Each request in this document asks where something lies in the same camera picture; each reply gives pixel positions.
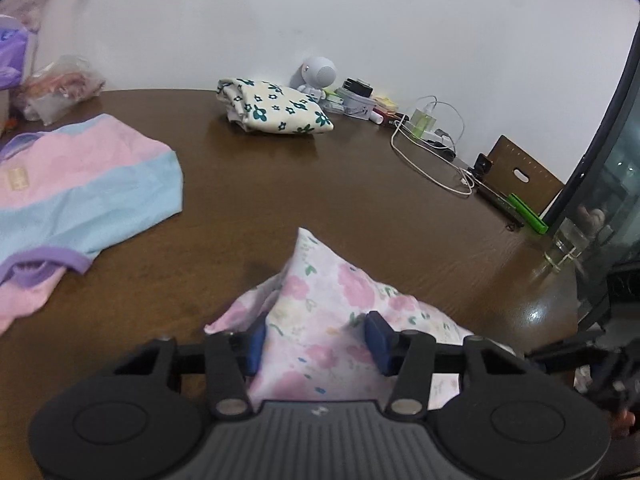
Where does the black charger box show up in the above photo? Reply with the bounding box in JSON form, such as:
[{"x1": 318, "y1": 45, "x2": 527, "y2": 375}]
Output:
[{"x1": 342, "y1": 77, "x2": 373, "y2": 98}]

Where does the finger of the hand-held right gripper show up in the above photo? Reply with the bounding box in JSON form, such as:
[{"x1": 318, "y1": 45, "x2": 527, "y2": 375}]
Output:
[{"x1": 524, "y1": 342, "x2": 618, "y2": 373}]

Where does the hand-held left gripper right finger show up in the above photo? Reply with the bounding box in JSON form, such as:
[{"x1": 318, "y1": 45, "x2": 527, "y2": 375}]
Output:
[{"x1": 364, "y1": 311, "x2": 521, "y2": 418}]

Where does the black framed glass panel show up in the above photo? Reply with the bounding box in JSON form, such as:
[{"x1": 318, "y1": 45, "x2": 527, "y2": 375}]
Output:
[{"x1": 542, "y1": 20, "x2": 640, "y2": 341}]

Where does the person's right hand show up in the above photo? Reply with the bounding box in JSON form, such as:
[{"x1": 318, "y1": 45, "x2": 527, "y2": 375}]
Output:
[{"x1": 610, "y1": 406, "x2": 638, "y2": 433}]

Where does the white robot speaker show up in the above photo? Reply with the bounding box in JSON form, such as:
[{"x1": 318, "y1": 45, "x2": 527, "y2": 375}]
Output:
[{"x1": 291, "y1": 55, "x2": 337, "y2": 98}]

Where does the folded cream green-flower cloth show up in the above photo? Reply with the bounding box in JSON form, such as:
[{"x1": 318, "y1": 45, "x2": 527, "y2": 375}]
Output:
[{"x1": 216, "y1": 77, "x2": 335, "y2": 136}]

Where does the white power strip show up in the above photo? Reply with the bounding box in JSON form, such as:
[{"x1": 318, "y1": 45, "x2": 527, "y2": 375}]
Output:
[{"x1": 402, "y1": 120, "x2": 456, "y2": 156}]

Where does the black binder clip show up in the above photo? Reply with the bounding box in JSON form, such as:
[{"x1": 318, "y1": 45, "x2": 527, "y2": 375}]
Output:
[{"x1": 470, "y1": 153, "x2": 493, "y2": 181}]

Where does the white charging cable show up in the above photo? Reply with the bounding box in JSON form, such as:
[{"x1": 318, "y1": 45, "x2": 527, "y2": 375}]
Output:
[{"x1": 390, "y1": 95, "x2": 476, "y2": 198}]

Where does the pink floral dress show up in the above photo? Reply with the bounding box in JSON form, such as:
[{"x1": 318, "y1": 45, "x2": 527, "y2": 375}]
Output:
[{"x1": 204, "y1": 227, "x2": 506, "y2": 411}]

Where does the purple tissue pack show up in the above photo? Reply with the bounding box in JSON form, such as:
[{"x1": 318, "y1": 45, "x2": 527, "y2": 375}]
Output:
[{"x1": 0, "y1": 14, "x2": 28, "y2": 90}]

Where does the brown wooden board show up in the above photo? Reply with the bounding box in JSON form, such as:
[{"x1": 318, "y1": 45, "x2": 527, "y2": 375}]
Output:
[{"x1": 482, "y1": 135, "x2": 566, "y2": 218}]

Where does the pastel striped shirt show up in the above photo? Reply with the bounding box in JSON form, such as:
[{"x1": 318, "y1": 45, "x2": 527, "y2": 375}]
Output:
[{"x1": 0, "y1": 113, "x2": 183, "y2": 336}]

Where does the green bottle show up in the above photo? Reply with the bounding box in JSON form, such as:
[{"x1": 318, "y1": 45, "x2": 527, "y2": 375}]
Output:
[{"x1": 410, "y1": 109, "x2": 436, "y2": 138}]

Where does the clear glass cup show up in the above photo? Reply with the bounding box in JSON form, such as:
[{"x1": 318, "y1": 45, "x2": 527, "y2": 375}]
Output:
[{"x1": 542, "y1": 217, "x2": 591, "y2": 271}]

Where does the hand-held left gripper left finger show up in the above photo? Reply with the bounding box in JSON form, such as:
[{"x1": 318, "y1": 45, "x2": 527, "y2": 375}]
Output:
[{"x1": 112, "y1": 321, "x2": 267, "y2": 418}]

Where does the green marker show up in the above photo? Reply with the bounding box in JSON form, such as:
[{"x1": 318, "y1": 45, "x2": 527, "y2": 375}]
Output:
[{"x1": 507, "y1": 193, "x2": 549, "y2": 234}]

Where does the clear plastic snack bag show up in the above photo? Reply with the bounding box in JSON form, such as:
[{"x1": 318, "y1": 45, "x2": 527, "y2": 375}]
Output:
[{"x1": 11, "y1": 55, "x2": 107, "y2": 126}]

